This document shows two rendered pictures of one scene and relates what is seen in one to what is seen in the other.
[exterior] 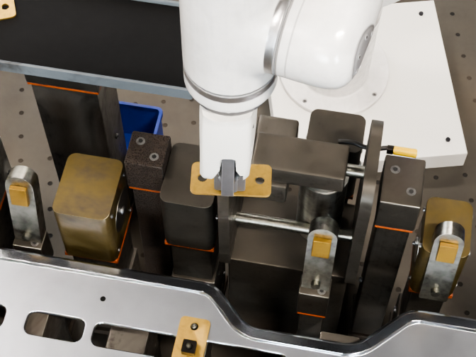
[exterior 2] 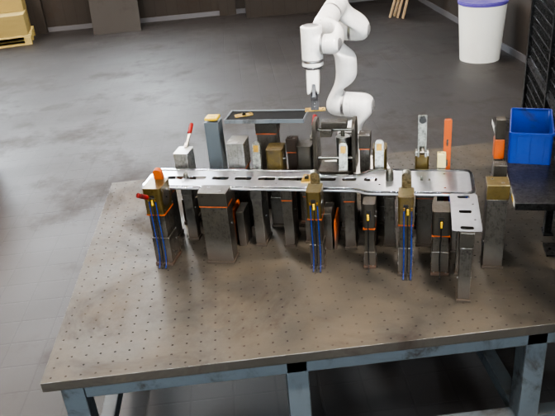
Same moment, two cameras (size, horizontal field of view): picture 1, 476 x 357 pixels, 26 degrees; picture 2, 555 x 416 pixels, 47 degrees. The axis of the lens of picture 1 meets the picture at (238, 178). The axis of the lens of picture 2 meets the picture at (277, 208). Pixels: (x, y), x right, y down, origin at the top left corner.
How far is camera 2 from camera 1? 197 cm
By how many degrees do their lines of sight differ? 32
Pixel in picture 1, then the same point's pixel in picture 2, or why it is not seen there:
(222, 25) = (310, 37)
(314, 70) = (329, 44)
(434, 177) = not seen: hidden behind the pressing
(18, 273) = (254, 172)
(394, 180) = (362, 133)
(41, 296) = (262, 174)
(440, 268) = (378, 155)
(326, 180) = (341, 123)
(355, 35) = (337, 37)
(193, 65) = (304, 54)
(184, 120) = not seen: hidden behind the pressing
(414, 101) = not seen: hidden behind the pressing
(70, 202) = (270, 148)
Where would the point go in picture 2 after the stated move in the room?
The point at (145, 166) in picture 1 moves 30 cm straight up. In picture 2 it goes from (291, 139) to (286, 73)
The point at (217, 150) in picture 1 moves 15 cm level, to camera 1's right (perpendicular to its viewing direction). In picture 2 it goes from (310, 81) to (349, 78)
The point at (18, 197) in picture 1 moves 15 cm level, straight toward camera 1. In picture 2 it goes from (255, 148) to (268, 160)
